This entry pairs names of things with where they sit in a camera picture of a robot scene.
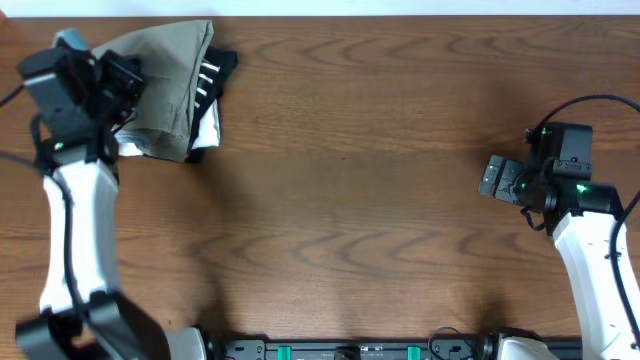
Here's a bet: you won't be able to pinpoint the khaki green shorts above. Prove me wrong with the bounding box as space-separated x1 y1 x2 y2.
92 20 214 162

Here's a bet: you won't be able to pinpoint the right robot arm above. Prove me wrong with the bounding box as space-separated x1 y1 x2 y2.
478 155 639 359

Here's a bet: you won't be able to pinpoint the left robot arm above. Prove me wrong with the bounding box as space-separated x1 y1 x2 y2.
16 47 170 359

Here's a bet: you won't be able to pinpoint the black white striped garment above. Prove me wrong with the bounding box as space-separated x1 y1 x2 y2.
186 47 238 163

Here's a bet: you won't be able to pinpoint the white folded garment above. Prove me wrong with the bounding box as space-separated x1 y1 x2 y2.
115 100 221 162

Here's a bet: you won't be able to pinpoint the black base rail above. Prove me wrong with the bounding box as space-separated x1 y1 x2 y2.
224 336 498 360

